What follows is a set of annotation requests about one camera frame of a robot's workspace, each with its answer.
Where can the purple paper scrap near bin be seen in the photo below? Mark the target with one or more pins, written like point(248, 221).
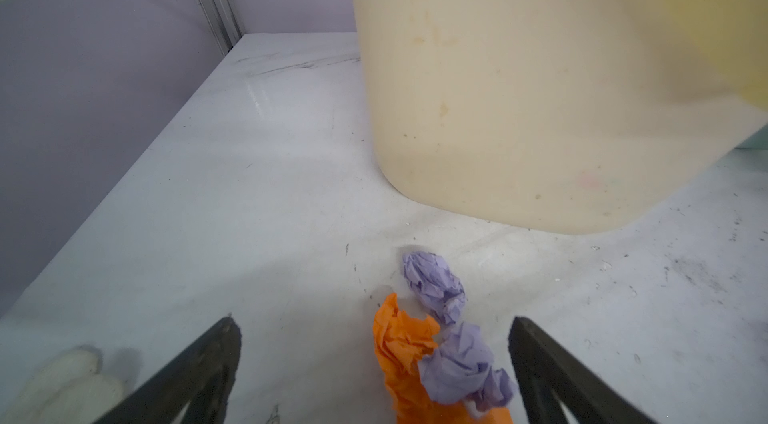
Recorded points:
point(461, 369)

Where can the cream trash bin yellow liner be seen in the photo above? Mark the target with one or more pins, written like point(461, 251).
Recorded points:
point(572, 116)

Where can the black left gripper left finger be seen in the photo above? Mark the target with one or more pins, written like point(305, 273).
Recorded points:
point(193, 388)

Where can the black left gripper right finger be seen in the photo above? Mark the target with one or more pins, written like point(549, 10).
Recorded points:
point(552, 382)

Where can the orange paper scrap near bin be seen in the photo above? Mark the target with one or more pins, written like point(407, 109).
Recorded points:
point(401, 341)

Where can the white cotton work glove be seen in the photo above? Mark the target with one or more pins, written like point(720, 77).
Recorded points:
point(70, 388)

